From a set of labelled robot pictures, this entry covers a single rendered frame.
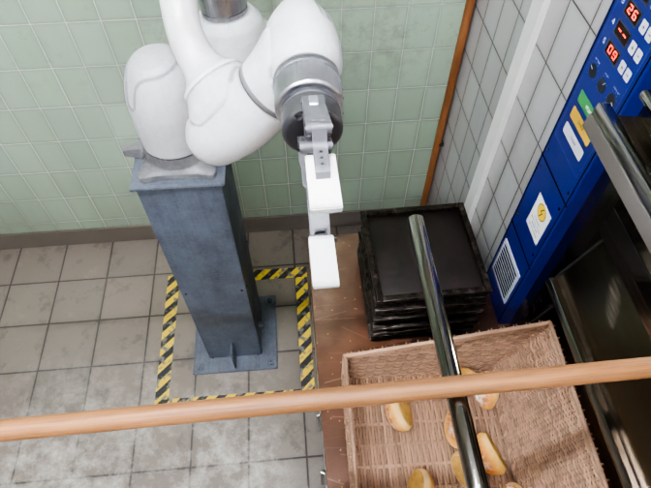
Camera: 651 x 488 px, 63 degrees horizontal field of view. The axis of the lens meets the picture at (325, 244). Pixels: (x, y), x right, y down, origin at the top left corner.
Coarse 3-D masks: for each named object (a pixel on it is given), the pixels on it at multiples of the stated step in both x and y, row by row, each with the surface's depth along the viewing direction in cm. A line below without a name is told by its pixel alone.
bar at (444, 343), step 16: (416, 224) 95; (416, 240) 93; (416, 256) 92; (432, 256) 92; (432, 272) 89; (432, 288) 87; (432, 304) 86; (432, 320) 85; (448, 320) 85; (448, 336) 82; (448, 352) 81; (448, 368) 79; (448, 400) 78; (464, 400) 77; (464, 416) 75; (464, 432) 74; (464, 448) 73; (464, 464) 72; (480, 464) 72; (480, 480) 70
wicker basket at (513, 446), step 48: (480, 336) 122; (528, 336) 124; (384, 432) 131; (432, 432) 132; (480, 432) 132; (528, 432) 123; (576, 432) 108; (384, 480) 125; (528, 480) 121; (576, 480) 107
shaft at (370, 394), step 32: (384, 384) 75; (416, 384) 75; (448, 384) 75; (480, 384) 75; (512, 384) 75; (544, 384) 75; (576, 384) 76; (32, 416) 73; (64, 416) 72; (96, 416) 72; (128, 416) 72; (160, 416) 72; (192, 416) 73; (224, 416) 73; (256, 416) 74
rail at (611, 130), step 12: (600, 108) 74; (612, 108) 74; (600, 120) 74; (612, 120) 73; (612, 132) 72; (624, 132) 71; (612, 144) 72; (624, 144) 70; (624, 156) 70; (636, 156) 69; (624, 168) 70; (636, 168) 68; (648, 168) 68; (636, 180) 67; (648, 180) 66; (648, 192) 65; (648, 204) 65
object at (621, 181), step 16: (592, 128) 76; (640, 128) 76; (592, 144) 76; (608, 144) 73; (640, 144) 74; (608, 160) 72; (624, 176) 70; (624, 192) 69; (640, 208) 67; (640, 224) 67
